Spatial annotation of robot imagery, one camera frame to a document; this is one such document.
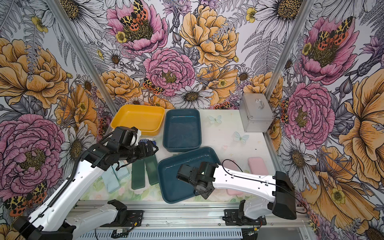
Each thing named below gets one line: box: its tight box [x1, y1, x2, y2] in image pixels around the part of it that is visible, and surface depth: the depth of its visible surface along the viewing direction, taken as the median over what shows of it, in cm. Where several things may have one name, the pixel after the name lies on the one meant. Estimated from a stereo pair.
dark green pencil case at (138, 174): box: [131, 159, 146, 190], surface depth 89 cm
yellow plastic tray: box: [110, 104, 166, 136], surface depth 118 cm
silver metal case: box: [239, 93, 275, 133], surface depth 107 cm
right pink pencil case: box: [247, 156, 269, 175], surface depth 94 cm
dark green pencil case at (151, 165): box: [144, 154, 159, 186], surface depth 89 cm
